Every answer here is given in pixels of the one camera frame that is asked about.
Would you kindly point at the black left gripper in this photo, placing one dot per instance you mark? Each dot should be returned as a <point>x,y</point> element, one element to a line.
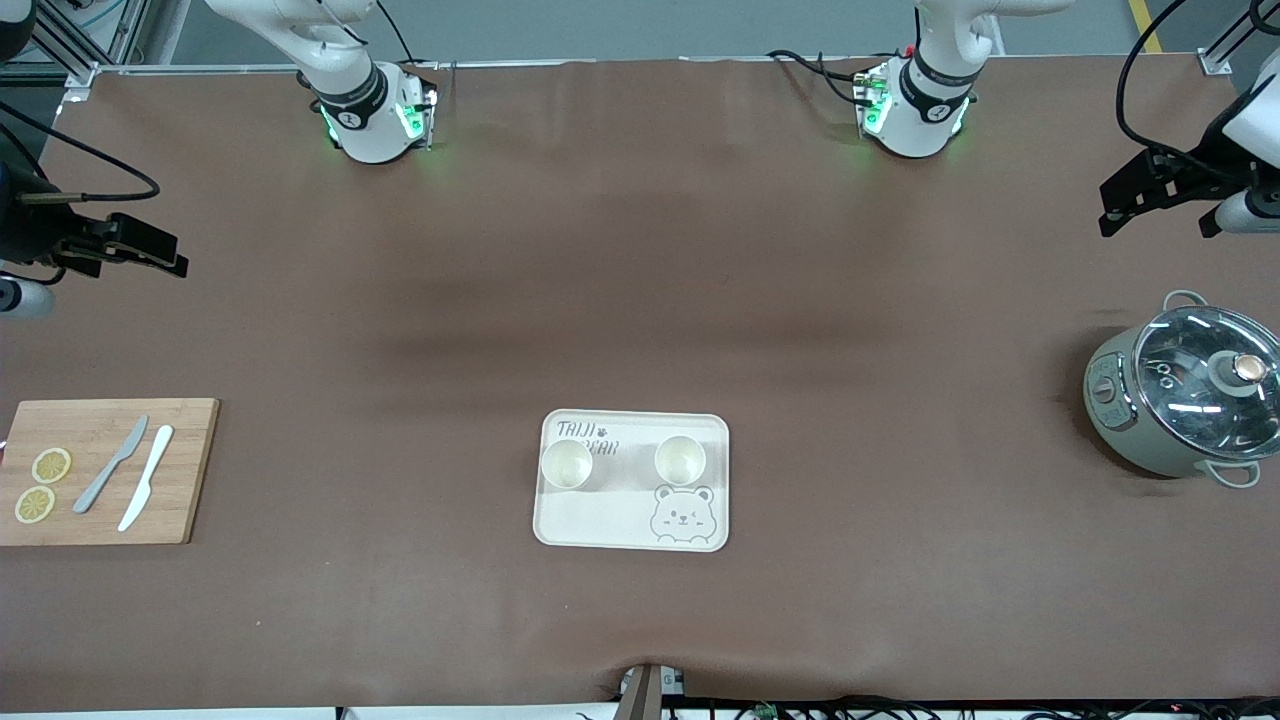
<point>1206,160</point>

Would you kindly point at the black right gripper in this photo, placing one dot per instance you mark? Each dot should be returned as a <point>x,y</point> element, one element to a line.
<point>32,226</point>

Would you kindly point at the white plastic cup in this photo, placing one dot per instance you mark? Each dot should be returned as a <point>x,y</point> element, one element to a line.
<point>680,460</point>
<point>567,465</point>

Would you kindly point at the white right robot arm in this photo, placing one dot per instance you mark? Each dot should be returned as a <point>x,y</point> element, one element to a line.
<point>350,90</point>

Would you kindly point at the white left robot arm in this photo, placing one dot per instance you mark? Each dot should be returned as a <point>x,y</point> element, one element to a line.
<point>925,100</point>

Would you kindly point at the cream bear print tray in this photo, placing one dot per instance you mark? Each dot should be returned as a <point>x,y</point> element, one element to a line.
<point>620,515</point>

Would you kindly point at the glass pot lid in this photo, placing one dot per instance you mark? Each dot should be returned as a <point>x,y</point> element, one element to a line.
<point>1200,390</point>

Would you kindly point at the wooden cutting board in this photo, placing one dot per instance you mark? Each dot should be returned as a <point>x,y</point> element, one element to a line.
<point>185,470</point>

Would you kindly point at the grey plastic knife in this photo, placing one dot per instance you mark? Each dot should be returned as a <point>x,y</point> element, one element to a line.
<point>110,468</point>

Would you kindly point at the green electric cooking pot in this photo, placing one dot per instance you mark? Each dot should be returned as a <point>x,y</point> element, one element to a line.
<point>1120,420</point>

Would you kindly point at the white plastic knife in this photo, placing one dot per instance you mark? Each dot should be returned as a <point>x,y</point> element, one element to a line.
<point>148,480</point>

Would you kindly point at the lemon slice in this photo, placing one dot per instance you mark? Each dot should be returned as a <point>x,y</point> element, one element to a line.
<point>51,465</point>
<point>34,504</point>

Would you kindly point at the metal table clamp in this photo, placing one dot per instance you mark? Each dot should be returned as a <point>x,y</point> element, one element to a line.
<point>645,690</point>

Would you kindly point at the aluminium frame profile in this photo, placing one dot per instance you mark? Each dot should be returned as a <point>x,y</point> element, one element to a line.
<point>1225,45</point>
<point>80,60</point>

